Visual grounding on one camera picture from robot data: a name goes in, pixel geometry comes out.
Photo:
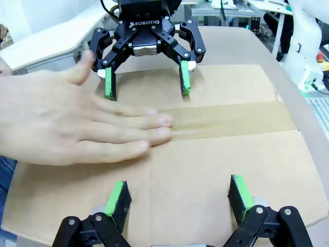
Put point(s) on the white side table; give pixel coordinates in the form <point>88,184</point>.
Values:
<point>51,43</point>

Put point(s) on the aluminium frame rack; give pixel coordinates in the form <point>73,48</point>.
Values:
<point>210,13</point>

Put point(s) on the brown cardboard box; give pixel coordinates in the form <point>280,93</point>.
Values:
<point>205,167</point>

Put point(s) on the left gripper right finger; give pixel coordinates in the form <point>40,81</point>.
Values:
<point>241,200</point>

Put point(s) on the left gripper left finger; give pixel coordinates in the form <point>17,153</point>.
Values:
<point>115,205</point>

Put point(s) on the person in dark top, jeans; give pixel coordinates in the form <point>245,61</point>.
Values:
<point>5,175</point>

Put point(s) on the small black device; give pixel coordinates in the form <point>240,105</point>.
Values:
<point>255,24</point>

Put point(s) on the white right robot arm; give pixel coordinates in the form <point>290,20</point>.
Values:
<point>306,38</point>

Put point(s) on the brown packing tape strip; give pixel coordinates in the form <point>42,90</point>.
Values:
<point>231,118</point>

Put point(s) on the white desk with legs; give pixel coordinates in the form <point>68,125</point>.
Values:
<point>272,6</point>

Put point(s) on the person's right hand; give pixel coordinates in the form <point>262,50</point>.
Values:
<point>51,115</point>

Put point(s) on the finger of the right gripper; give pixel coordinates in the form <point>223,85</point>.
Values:
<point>186,56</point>
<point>110,85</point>

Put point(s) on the red emergency stop button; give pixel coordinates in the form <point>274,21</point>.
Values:
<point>321,55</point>

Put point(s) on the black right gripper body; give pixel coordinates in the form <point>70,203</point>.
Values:
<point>144,28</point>

